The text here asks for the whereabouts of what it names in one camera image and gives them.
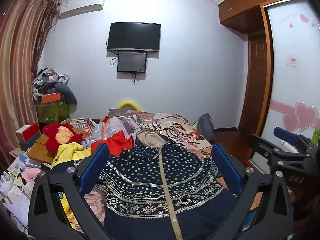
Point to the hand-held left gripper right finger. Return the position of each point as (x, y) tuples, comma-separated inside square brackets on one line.
[(228, 171)]

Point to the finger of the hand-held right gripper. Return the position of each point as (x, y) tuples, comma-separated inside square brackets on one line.
[(262, 146), (286, 133)]

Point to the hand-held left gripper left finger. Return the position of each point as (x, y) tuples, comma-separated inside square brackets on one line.
[(98, 163)]

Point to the navy patterned hooded garment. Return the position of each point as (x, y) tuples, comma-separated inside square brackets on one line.
[(160, 180)]

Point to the small pink heart sticker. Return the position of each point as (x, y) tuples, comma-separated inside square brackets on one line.
[(291, 122)]

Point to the red garment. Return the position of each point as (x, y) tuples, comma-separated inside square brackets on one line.
[(115, 143)]

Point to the large pink heart sticker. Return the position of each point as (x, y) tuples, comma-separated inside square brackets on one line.
[(307, 115)]

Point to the green bottle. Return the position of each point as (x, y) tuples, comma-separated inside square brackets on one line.
[(316, 136)]

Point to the yellow garment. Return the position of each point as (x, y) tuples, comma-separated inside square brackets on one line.
[(67, 152)]

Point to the frosted sliding wardrobe door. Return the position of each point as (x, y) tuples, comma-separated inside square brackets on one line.
[(292, 85)]

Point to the blue grey backpack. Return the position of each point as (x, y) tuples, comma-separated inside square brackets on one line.
[(206, 127)]

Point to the red plush toy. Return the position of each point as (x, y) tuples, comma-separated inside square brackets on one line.
[(53, 136)]

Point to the brown cardboard box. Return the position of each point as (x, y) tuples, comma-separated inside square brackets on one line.
[(40, 150)]

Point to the wooden room door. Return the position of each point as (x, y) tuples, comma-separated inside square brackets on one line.
[(253, 80)]

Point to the yellow pillow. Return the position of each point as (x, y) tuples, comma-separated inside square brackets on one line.
[(128, 104)]

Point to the green patterned box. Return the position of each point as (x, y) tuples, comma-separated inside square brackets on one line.
[(50, 112)]

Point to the white red door sticker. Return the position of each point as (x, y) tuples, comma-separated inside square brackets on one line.
[(292, 62)]

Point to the printed blanket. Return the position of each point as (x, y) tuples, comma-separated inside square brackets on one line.
[(160, 123)]

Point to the grey neck pillow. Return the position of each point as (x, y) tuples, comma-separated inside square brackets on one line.
[(68, 93)]

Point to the red white box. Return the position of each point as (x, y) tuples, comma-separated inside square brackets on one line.
[(28, 131)]

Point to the orange box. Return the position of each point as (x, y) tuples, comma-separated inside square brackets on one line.
[(51, 97)]

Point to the pile of books and papers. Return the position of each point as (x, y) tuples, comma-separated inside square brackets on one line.
[(17, 180)]

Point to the pile of bags and clutter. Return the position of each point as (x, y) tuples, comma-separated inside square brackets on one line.
[(45, 80)]

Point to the small black monitor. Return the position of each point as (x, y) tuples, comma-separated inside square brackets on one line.
[(132, 62)]

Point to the striped pink curtain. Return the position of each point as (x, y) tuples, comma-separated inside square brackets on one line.
[(17, 55)]

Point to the wooden wardrobe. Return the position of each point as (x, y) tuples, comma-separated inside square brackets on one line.
[(240, 5)]

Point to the white air conditioner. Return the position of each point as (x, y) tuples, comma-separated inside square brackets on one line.
[(82, 5)]

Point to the black wall television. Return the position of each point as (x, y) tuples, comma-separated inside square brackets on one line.
[(133, 36)]

